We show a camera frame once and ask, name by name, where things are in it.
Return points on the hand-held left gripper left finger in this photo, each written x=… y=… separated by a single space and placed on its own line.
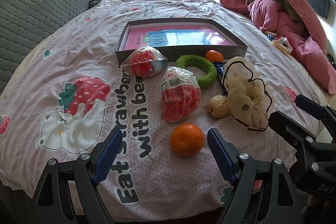
x=107 y=155

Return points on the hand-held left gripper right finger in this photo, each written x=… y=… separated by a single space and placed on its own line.
x=221 y=158

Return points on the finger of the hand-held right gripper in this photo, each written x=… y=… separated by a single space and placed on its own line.
x=309 y=107
x=288 y=127

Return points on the large orange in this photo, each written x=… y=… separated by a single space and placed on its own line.
x=187 y=139

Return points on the walnut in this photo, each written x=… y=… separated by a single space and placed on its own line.
x=219 y=106

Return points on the cream sheer scrunchie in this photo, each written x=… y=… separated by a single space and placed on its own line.
x=244 y=98

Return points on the labelled red egg toy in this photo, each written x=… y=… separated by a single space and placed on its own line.
x=179 y=98

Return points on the blue cookie packet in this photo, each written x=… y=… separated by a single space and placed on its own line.
x=219 y=74

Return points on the small orange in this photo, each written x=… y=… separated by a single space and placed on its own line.
x=214 y=56

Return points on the grey cardboard box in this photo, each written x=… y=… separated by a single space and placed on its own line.
x=183 y=50

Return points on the snack packets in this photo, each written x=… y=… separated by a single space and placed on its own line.
x=282 y=45

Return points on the pink quilt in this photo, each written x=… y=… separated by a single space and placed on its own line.
x=265 y=11

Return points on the pink cushion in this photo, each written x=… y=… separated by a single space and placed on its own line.
x=296 y=1

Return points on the printed strawberry bedsheet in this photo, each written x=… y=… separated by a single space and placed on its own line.
x=78 y=43

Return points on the dark patterned cloth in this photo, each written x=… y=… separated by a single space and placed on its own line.
x=99 y=1

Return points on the grey quilted headboard cover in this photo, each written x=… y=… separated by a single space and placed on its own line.
x=39 y=8

